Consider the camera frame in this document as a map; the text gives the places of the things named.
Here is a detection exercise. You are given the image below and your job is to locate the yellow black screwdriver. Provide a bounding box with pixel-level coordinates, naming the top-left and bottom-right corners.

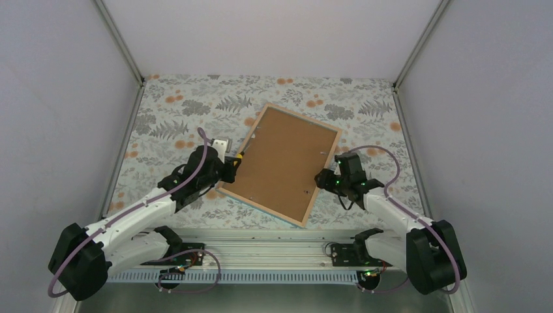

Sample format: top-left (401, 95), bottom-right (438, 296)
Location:
top-left (233, 142), bottom-right (250, 168)

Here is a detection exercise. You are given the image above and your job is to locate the teal wooden picture frame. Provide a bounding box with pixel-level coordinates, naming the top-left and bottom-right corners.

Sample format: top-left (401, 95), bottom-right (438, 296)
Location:
top-left (215, 102), bottom-right (343, 228)

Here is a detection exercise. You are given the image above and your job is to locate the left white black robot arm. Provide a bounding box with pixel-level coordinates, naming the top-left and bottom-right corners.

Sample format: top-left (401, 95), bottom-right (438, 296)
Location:
top-left (48, 142), bottom-right (243, 301)

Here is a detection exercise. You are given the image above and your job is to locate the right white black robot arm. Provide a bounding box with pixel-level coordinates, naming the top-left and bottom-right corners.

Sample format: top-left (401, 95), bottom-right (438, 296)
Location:
top-left (314, 152), bottom-right (467, 295)

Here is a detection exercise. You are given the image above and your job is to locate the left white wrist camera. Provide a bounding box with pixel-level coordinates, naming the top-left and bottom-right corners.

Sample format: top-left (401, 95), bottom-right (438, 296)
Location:
top-left (211, 138), bottom-right (232, 162)

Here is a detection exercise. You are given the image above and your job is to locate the brown frame backing board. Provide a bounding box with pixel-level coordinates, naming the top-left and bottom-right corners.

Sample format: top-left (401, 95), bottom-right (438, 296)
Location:
top-left (221, 107), bottom-right (338, 223)

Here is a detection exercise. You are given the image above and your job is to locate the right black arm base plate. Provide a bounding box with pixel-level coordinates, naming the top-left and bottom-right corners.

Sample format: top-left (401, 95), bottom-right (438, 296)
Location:
top-left (323, 242), bottom-right (384, 267)

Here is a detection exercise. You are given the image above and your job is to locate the aluminium mounting rail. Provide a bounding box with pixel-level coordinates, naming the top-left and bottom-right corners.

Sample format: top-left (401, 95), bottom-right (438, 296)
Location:
top-left (92, 232), bottom-right (398, 276)

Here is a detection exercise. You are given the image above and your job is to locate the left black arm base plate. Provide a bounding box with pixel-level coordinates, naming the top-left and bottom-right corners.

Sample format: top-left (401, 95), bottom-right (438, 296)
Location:
top-left (141, 243), bottom-right (205, 267)

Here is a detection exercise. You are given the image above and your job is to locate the grey slotted cable duct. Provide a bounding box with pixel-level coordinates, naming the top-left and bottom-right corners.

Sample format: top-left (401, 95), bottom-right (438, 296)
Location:
top-left (84, 269), bottom-right (368, 285)

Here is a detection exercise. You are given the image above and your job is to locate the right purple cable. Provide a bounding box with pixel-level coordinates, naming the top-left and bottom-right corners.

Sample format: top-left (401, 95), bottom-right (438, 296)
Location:
top-left (345, 145), bottom-right (461, 295)

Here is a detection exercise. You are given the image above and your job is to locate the purple cable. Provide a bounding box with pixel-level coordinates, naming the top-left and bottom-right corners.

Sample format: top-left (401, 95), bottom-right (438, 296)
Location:
top-left (47, 127), bottom-right (213, 299)
top-left (345, 145), bottom-right (461, 295)

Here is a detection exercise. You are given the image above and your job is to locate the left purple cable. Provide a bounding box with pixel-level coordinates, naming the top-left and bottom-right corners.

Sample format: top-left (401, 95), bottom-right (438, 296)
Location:
top-left (47, 127), bottom-right (213, 299)

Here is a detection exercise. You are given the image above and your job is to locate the left aluminium corner post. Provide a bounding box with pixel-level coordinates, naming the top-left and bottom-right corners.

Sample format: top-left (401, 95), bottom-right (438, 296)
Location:
top-left (91, 0), bottom-right (145, 86)

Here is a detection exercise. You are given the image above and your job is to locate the aluminium corner post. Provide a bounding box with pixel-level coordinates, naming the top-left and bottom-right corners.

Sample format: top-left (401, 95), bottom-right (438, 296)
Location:
top-left (393, 0), bottom-right (453, 93)
top-left (91, 0), bottom-right (145, 86)

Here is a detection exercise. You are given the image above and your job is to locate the right aluminium corner post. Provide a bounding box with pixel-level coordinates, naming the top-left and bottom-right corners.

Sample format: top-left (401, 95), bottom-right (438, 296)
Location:
top-left (393, 0), bottom-right (453, 93)

